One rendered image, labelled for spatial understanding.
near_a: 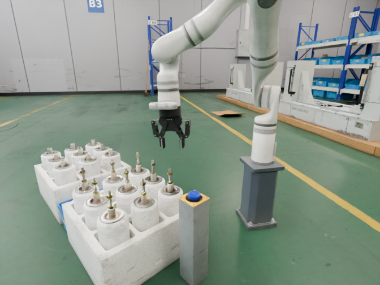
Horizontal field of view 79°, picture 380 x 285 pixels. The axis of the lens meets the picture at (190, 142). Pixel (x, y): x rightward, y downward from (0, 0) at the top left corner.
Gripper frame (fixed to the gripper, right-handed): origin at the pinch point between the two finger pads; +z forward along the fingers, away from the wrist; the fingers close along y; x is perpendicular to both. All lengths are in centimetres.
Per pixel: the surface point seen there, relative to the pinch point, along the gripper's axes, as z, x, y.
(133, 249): 26.7, 22.8, 7.2
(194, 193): 10.5, 13.8, -10.8
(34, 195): 41, -16, 91
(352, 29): -84, -543, -240
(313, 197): 47, -53, -64
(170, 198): 19.0, 5.2, 0.4
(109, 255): 24.2, 28.7, 11.6
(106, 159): 18, -24, 46
